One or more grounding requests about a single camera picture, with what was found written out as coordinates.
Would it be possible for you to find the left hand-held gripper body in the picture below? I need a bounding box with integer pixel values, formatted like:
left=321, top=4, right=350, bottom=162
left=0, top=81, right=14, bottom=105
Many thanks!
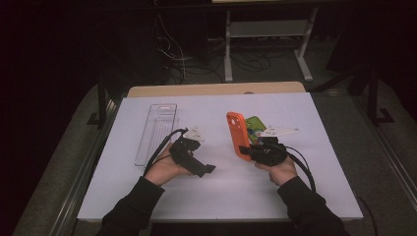
left=168, top=126, right=210, bottom=179

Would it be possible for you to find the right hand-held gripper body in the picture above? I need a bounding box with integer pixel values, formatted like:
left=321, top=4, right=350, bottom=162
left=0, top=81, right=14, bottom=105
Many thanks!
left=250, top=126, right=300, bottom=167

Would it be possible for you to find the orange phone case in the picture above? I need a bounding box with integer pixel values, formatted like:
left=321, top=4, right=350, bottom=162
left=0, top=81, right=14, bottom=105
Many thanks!
left=225, top=111, right=253, bottom=162

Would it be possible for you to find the green cartoon phone case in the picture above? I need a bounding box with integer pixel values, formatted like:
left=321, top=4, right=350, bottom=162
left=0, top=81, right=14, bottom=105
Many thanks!
left=244, top=115, right=268, bottom=146

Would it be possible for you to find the clear plastic rack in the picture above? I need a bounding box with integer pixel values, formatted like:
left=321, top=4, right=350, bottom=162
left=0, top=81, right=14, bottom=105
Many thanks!
left=134, top=103, right=180, bottom=167

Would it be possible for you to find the person's right hand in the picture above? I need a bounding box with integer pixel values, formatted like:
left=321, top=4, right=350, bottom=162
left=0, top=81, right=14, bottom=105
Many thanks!
left=255, top=155, right=299, bottom=187

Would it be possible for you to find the person's left hand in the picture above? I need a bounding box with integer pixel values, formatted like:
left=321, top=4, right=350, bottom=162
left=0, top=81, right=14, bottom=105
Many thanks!
left=144, top=144, right=193, bottom=187

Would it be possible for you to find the white table mat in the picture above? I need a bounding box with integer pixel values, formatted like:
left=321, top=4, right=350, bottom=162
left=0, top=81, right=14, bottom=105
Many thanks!
left=77, top=91, right=364, bottom=221

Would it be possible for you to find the wooden table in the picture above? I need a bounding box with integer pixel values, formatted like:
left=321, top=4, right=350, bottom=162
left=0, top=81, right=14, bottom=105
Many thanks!
left=127, top=81, right=307, bottom=98

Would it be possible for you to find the black metal stand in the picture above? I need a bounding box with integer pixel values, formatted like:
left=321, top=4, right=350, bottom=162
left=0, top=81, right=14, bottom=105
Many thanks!
left=347, top=62, right=396, bottom=127
left=87, top=75, right=110, bottom=131

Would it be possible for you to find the left hand-held gripper black cable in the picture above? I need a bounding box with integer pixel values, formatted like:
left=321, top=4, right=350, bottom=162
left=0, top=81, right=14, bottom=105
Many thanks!
left=143, top=127, right=190, bottom=176

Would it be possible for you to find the hand-held gripper black cable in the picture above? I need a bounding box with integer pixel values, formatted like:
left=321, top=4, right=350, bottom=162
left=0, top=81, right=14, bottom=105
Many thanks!
left=143, top=127, right=190, bottom=176
left=284, top=146, right=318, bottom=193

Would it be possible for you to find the right hand-held gripper black cable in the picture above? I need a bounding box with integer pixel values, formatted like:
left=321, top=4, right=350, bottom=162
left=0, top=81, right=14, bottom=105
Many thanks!
left=284, top=146, right=318, bottom=193

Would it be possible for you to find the tangle of floor cables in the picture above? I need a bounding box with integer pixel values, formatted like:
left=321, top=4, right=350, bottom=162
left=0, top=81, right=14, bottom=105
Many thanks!
left=153, top=13, right=296, bottom=85

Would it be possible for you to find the thin black cable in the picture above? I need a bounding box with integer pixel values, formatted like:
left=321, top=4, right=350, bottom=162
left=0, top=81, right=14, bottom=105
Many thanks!
left=356, top=195, right=379, bottom=236

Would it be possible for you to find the white metal desk frame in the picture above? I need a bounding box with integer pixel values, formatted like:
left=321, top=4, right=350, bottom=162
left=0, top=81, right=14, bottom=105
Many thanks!
left=210, top=0, right=328, bottom=83

